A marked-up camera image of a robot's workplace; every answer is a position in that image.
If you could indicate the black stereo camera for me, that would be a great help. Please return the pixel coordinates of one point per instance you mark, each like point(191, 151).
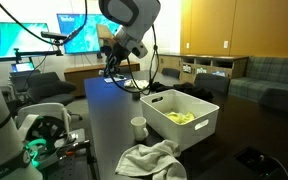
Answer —
point(54, 35)

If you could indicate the black office chair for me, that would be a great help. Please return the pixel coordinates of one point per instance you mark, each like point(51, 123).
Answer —
point(212, 83)
point(170, 72)

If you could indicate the white plastic storage box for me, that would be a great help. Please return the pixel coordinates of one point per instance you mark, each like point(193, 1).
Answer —
point(184, 136)

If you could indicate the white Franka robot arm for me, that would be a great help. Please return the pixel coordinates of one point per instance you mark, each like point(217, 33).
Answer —
point(130, 13)

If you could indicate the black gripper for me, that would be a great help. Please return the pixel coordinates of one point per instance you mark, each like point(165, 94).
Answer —
point(115, 54)

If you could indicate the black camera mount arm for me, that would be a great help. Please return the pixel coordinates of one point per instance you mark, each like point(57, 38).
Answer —
point(40, 52)

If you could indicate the black clothing pile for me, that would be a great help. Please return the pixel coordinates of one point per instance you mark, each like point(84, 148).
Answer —
point(190, 90)

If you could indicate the white wall outlet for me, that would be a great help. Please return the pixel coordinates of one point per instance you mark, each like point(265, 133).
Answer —
point(225, 44)
point(187, 45)

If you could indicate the green plaid sofa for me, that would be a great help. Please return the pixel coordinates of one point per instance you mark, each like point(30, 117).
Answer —
point(270, 80)

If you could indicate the wall mounted display screen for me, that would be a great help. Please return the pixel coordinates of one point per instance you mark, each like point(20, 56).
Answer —
point(17, 40)
point(80, 36)

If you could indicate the black swivel chair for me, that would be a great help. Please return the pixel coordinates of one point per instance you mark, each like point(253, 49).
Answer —
point(50, 86)

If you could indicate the low wooden bench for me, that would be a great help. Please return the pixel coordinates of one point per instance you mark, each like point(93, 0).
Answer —
point(84, 71)

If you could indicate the open laptop computer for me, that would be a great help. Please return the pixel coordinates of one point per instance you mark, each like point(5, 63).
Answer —
point(22, 66)

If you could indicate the small printed shelf item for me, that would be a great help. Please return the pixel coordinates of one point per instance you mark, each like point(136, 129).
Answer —
point(186, 68)
point(201, 70)
point(218, 73)

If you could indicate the wooden shelf cabinet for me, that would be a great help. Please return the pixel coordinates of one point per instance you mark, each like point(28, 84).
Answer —
point(217, 61)

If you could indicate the small dark cup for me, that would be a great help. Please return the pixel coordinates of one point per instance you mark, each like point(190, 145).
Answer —
point(136, 96)

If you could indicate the table power socket box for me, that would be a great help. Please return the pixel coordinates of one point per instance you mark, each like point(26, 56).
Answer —
point(257, 161)

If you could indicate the yellow cloth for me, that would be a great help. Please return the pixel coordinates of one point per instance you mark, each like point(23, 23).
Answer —
point(180, 117)

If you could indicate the white mug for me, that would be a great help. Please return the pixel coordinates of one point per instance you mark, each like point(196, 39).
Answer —
point(139, 128)

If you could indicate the white towel cloth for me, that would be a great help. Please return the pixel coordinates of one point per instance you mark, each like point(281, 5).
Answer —
point(144, 160)

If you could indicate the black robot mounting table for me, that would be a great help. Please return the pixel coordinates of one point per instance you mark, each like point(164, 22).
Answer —
point(70, 163)

